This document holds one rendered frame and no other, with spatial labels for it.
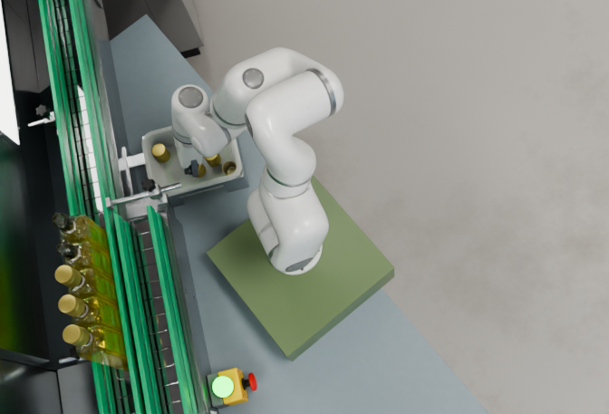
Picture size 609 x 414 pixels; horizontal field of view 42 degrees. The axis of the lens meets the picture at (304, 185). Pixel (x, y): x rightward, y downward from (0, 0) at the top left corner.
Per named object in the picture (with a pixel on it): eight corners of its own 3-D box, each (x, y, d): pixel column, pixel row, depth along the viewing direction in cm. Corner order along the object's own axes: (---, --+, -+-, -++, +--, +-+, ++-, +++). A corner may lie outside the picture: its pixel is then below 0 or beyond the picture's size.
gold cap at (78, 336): (91, 341, 146) (83, 337, 142) (75, 350, 146) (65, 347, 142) (85, 323, 147) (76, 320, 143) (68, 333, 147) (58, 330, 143)
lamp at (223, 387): (212, 379, 170) (208, 378, 168) (232, 374, 170) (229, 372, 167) (216, 399, 169) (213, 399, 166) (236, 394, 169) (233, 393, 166)
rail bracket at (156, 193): (117, 207, 179) (97, 190, 167) (188, 188, 179) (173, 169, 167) (119, 219, 178) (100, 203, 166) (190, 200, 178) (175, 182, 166)
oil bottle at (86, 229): (91, 243, 178) (53, 216, 157) (115, 236, 178) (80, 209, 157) (96, 266, 176) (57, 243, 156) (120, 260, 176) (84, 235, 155)
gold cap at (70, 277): (62, 272, 151) (53, 266, 147) (80, 267, 151) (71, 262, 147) (64, 289, 150) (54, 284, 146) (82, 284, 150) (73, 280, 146)
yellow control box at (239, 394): (213, 378, 178) (205, 375, 171) (245, 370, 178) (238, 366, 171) (219, 409, 175) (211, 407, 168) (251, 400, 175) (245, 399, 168)
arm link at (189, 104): (243, 122, 157) (208, 151, 153) (239, 146, 166) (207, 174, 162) (190, 73, 159) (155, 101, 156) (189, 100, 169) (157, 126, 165)
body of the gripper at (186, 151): (167, 108, 169) (168, 132, 180) (177, 149, 166) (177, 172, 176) (201, 102, 171) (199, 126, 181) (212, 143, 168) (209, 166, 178)
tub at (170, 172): (149, 147, 198) (139, 133, 189) (235, 123, 197) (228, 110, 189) (161, 210, 192) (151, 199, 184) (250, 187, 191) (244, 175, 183)
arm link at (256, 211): (293, 195, 164) (280, 168, 149) (320, 249, 159) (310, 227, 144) (251, 216, 163) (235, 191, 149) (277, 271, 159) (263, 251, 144)
